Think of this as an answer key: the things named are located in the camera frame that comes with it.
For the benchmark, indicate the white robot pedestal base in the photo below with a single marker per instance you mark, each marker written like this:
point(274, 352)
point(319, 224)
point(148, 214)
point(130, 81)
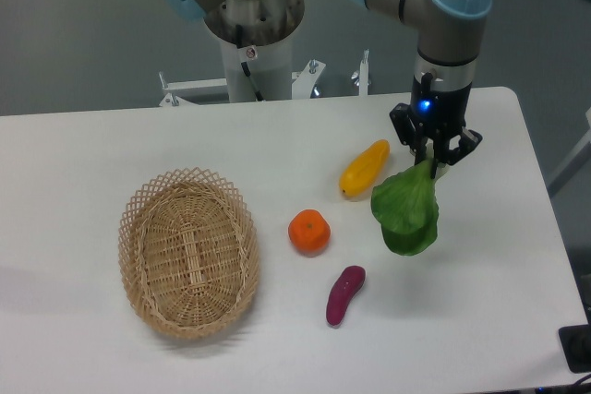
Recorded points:
point(256, 39)

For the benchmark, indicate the green leafy vegetable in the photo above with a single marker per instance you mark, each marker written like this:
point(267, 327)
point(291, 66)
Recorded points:
point(406, 207)

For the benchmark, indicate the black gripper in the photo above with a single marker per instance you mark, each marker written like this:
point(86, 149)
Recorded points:
point(442, 114)

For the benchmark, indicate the purple sweet potato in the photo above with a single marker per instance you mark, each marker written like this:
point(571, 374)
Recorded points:
point(345, 288)

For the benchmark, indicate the orange tangerine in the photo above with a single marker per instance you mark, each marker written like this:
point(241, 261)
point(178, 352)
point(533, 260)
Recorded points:
point(309, 232)

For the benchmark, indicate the black device at table edge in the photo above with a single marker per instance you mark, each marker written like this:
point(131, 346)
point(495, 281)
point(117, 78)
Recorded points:
point(575, 343)

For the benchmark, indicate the woven wicker basket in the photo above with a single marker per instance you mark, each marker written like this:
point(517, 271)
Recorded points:
point(188, 253)

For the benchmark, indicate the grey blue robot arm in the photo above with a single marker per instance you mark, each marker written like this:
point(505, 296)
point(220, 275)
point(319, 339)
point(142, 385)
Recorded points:
point(450, 32)

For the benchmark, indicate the yellow papaya fruit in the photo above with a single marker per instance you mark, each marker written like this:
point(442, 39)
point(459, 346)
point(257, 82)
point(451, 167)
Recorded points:
point(363, 171)

